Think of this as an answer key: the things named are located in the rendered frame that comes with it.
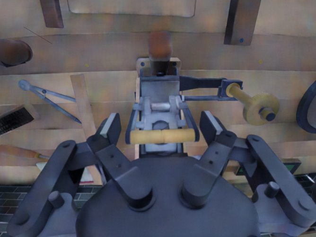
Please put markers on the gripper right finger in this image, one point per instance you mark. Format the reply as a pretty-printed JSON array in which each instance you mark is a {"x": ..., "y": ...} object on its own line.
[{"x": 212, "y": 156}]

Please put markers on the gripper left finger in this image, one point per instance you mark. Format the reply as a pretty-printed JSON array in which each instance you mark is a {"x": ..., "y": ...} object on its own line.
[{"x": 113, "y": 161}]

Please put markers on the yellow-barred dark cam lever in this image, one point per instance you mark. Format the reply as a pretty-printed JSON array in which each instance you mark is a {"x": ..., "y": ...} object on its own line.
[{"x": 148, "y": 136}]

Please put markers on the grey lever cap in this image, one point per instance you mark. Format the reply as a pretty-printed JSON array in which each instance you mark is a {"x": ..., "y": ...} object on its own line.
[{"x": 150, "y": 120}]

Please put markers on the yellow toothed depth wheel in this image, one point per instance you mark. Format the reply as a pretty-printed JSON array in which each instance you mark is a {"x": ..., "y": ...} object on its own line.
[{"x": 256, "y": 108}]

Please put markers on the grey smoothing plane body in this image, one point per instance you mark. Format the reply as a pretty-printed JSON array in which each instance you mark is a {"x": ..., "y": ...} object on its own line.
[{"x": 159, "y": 89}]

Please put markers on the dark round wheel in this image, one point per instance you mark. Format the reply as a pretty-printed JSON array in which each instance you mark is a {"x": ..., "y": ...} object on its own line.
[{"x": 307, "y": 109}]

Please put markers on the white red-edged card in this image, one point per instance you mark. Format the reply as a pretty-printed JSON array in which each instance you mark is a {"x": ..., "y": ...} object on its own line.
[{"x": 86, "y": 176}]

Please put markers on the pale wooden strip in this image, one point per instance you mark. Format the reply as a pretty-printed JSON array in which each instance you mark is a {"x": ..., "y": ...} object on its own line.
[{"x": 82, "y": 102}]

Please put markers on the dark box with green triangle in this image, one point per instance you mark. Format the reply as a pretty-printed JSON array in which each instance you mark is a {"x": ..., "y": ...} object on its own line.
[{"x": 290, "y": 167}]

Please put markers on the grey steel dividers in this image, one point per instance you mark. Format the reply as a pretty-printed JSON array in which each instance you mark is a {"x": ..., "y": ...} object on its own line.
[{"x": 47, "y": 95}]

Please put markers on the black bristle brush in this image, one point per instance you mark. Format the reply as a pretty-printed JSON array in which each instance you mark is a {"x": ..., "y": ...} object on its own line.
[{"x": 14, "y": 120}]

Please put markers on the brown wooden batten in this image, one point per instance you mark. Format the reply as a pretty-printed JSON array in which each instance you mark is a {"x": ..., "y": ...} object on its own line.
[
  {"x": 243, "y": 13},
  {"x": 50, "y": 5}
]

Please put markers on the brown round wooden knob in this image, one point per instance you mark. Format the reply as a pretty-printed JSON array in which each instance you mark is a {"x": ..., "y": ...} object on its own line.
[{"x": 13, "y": 52}]

